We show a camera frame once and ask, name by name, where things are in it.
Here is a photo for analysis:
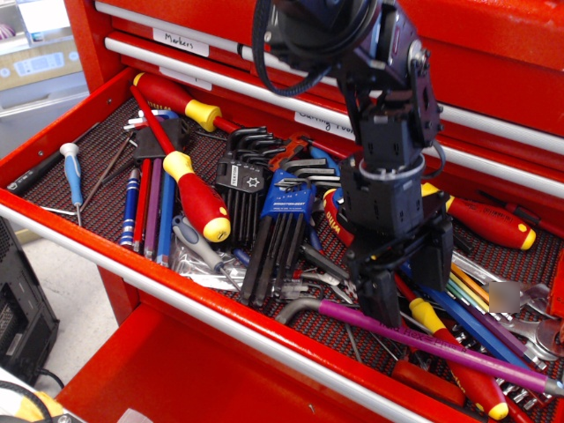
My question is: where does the white cutting tools label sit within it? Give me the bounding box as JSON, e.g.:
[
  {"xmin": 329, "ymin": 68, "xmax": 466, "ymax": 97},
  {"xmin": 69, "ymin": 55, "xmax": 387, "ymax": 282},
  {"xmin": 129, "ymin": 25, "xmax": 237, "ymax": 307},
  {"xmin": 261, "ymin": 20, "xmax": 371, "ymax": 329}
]
[{"xmin": 294, "ymin": 111, "xmax": 355, "ymax": 140}]

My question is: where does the thin red screwdriver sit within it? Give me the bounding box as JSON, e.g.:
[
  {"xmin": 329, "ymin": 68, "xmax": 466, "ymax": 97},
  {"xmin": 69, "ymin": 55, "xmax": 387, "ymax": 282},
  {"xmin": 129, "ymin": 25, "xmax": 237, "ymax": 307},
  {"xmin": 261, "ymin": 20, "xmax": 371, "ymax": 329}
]
[{"xmin": 478, "ymin": 190, "xmax": 563, "ymax": 238}]

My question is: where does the blue white precision screwdriver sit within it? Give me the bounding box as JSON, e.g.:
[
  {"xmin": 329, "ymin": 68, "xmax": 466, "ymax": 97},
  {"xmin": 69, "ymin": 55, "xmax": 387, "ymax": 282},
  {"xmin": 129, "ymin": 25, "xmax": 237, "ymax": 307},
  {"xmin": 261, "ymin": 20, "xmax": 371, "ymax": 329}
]
[{"xmin": 59, "ymin": 143, "xmax": 84, "ymax": 226}]

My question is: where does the red yellow screwdriver right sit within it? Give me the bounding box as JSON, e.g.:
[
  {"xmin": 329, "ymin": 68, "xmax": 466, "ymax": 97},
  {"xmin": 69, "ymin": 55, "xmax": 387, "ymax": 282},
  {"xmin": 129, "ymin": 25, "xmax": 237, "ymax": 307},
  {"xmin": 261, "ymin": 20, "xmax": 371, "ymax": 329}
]
[{"xmin": 421, "ymin": 182, "xmax": 537, "ymax": 250}]

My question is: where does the blue metallic pen tool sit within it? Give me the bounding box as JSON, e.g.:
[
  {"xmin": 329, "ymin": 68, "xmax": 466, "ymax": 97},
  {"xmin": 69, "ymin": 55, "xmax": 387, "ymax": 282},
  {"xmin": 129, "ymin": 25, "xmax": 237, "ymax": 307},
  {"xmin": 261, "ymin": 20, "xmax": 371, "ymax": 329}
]
[{"xmin": 119, "ymin": 167, "xmax": 140, "ymax": 248}]

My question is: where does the red yellow screwdriver bottom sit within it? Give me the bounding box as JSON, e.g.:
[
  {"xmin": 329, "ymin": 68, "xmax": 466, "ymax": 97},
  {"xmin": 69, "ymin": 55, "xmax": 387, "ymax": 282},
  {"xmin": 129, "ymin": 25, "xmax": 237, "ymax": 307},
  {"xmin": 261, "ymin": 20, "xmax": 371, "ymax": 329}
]
[{"xmin": 394, "ymin": 272, "xmax": 510, "ymax": 421}]

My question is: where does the open red drawer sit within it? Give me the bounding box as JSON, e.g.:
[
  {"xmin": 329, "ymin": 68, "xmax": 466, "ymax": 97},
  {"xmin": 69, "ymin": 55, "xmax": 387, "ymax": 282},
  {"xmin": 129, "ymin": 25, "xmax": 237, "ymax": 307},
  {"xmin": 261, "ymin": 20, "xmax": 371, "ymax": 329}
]
[{"xmin": 0, "ymin": 65, "xmax": 564, "ymax": 423}]

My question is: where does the black Tekton key set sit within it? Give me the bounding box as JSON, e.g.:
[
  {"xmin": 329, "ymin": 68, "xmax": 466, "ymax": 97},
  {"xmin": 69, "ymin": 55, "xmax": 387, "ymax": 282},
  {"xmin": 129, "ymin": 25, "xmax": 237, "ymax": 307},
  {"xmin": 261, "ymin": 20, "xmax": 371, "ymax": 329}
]
[{"xmin": 215, "ymin": 126, "xmax": 281, "ymax": 246}]

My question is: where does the rainbow hex key set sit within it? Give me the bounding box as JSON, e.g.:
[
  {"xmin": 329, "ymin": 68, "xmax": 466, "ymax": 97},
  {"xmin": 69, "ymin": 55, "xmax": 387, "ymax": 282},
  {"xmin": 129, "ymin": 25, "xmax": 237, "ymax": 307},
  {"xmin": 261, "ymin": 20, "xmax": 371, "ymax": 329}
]
[{"xmin": 415, "ymin": 274, "xmax": 546, "ymax": 370}]

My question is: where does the black computer case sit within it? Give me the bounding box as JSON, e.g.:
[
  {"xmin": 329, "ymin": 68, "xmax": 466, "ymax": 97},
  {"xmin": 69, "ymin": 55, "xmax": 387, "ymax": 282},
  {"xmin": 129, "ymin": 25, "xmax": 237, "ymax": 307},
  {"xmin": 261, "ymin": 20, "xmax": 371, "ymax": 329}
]
[{"xmin": 1, "ymin": 219, "xmax": 59, "ymax": 385}]

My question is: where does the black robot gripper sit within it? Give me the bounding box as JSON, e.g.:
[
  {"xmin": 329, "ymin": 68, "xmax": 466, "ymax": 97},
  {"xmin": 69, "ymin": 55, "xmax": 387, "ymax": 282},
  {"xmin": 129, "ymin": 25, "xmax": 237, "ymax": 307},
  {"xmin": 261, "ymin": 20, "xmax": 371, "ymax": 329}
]
[{"xmin": 338, "ymin": 152, "xmax": 454, "ymax": 328}]

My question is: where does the silver wrench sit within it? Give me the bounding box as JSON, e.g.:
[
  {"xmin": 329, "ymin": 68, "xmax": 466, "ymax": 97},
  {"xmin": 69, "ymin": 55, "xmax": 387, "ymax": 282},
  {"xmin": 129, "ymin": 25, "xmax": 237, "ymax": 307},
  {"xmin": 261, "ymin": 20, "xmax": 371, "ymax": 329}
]
[{"xmin": 452, "ymin": 251, "xmax": 563, "ymax": 360}]

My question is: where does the black pen tool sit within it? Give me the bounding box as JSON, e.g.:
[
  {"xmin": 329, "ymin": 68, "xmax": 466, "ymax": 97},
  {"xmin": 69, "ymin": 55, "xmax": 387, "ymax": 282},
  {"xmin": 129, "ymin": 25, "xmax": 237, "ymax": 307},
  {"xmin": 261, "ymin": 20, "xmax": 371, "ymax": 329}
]
[{"xmin": 6, "ymin": 122, "xmax": 100, "ymax": 197}]

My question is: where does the large violet Allen key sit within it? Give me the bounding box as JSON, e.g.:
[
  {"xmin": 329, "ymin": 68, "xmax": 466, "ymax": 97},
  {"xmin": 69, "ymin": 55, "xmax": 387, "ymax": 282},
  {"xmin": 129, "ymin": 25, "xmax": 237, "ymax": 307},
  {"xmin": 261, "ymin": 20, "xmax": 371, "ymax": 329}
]
[{"xmin": 275, "ymin": 298, "xmax": 563, "ymax": 397}]

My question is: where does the red yellow screwdriver middle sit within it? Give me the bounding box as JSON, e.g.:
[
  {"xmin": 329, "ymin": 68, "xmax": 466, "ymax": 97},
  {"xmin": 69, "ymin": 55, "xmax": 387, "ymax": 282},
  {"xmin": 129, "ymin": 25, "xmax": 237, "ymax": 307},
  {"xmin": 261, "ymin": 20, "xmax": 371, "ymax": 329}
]
[{"xmin": 323, "ymin": 189, "xmax": 354, "ymax": 247}]

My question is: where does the long red yellow screwdriver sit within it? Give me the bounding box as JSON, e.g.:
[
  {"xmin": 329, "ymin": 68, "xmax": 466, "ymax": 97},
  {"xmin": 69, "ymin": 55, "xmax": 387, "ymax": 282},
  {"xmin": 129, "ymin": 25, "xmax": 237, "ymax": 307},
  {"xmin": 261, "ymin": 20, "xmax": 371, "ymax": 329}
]
[{"xmin": 132, "ymin": 71, "xmax": 353, "ymax": 160}]

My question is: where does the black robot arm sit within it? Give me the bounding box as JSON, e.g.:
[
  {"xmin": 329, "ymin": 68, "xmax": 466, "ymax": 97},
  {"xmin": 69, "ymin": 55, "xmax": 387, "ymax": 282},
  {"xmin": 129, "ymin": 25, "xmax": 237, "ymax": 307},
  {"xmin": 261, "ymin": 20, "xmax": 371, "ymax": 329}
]
[{"xmin": 252, "ymin": 1, "xmax": 453, "ymax": 328}]

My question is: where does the white Markers label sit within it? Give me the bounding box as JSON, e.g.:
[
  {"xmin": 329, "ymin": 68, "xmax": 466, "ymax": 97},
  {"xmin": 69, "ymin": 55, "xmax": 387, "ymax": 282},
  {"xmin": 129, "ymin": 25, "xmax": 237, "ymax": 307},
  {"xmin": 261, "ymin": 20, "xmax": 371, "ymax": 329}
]
[{"xmin": 152, "ymin": 27, "xmax": 210, "ymax": 57}]

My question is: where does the grey blue screwdriver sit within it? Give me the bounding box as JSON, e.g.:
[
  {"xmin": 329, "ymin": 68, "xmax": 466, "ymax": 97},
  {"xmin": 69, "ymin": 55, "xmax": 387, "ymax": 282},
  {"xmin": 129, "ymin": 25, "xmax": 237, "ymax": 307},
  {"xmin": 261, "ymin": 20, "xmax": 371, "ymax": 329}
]
[{"xmin": 172, "ymin": 215, "xmax": 241, "ymax": 292}]

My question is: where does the red tool chest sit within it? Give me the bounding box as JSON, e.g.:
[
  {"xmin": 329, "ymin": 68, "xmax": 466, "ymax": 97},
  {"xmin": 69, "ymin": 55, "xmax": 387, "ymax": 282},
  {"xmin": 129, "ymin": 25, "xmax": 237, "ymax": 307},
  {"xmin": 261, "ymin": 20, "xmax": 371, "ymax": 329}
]
[{"xmin": 63, "ymin": 1, "xmax": 563, "ymax": 422}]

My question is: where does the red hex key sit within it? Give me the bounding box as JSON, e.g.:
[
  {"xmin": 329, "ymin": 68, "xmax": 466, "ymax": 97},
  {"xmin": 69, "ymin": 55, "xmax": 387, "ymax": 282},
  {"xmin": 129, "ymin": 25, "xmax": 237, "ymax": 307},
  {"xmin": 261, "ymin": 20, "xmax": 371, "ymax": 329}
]
[{"xmin": 133, "ymin": 159, "xmax": 152, "ymax": 253}]

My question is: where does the orange folding key set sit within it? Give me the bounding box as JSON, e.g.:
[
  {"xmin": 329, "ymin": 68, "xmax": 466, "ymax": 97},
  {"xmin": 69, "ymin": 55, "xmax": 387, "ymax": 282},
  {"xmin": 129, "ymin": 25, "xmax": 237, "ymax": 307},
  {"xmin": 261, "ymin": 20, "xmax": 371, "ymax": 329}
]
[{"xmin": 269, "ymin": 133, "xmax": 308, "ymax": 172}]

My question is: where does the large red yellow screwdriver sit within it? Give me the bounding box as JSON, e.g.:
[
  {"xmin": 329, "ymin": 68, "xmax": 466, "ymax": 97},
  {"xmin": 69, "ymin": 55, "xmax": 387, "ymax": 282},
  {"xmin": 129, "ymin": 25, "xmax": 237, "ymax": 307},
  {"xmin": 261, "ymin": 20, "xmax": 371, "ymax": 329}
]
[{"xmin": 130, "ymin": 85, "xmax": 231, "ymax": 242}]

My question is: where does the black hex key holder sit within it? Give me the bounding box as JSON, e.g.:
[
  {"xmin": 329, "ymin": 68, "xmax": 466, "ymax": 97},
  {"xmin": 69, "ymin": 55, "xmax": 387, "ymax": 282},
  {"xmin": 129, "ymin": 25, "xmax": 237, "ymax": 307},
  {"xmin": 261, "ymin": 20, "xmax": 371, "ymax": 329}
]
[{"xmin": 131, "ymin": 116, "xmax": 191, "ymax": 160}]

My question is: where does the small purple hex key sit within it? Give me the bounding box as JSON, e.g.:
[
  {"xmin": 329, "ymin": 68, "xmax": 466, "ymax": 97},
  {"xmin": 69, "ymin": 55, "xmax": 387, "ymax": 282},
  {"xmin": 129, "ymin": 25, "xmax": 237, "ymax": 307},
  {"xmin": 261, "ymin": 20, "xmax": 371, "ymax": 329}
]
[{"xmin": 144, "ymin": 158, "xmax": 163, "ymax": 260}]

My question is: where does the blue hex key set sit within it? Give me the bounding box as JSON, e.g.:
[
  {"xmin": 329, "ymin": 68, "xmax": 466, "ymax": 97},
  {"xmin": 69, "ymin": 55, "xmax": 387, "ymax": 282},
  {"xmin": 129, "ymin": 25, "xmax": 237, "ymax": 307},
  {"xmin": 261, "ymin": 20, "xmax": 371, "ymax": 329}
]
[{"xmin": 240, "ymin": 159, "xmax": 340, "ymax": 307}]

